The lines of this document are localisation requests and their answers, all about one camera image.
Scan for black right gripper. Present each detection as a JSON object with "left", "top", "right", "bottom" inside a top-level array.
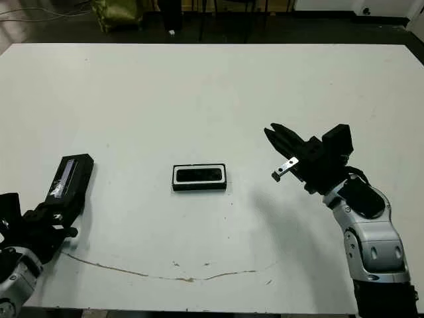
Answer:
[{"left": 264, "top": 123, "right": 348, "bottom": 195}]

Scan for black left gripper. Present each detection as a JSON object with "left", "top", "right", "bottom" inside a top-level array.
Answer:
[{"left": 0, "top": 202, "right": 83, "bottom": 262}]

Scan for black box lid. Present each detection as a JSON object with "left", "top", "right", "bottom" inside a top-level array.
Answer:
[{"left": 42, "top": 153, "right": 95, "bottom": 221}]

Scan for slim black camera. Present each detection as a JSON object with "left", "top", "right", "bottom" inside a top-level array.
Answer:
[{"left": 175, "top": 168, "right": 222, "bottom": 183}]

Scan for black box with white insert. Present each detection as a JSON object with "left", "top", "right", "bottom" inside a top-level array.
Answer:
[{"left": 171, "top": 163, "right": 228, "bottom": 192}]

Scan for black metal chair legs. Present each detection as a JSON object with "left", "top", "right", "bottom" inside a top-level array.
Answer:
[{"left": 197, "top": 0, "right": 269, "bottom": 43}]

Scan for white cabinet with black knob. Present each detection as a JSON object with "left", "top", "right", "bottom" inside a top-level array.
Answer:
[{"left": 356, "top": 0, "right": 424, "bottom": 26}]

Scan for olive green bag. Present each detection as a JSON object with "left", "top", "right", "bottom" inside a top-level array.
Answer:
[{"left": 91, "top": 0, "right": 143, "bottom": 33}]

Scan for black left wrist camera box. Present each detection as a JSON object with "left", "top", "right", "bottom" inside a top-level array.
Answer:
[{"left": 0, "top": 191, "right": 25, "bottom": 229}]

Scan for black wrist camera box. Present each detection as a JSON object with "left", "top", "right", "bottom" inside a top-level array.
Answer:
[
  {"left": 321, "top": 124, "right": 354, "bottom": 160},
  {"left": 0, "top": 191, "right": 25, "bottom": 229}
]

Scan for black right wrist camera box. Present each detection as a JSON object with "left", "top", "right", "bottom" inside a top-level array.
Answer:
[{"left": 321, "top": 124, "right": 354, "bottom": 160}]

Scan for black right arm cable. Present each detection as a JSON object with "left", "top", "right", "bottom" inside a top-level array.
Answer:
[{"left": 344, "top": 166, "right": 370, "bottom": 186}]

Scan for white floor cables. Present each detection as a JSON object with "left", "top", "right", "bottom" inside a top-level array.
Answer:
[{"left": 0, "top": 7, "right": 93, "bottom": 23}]

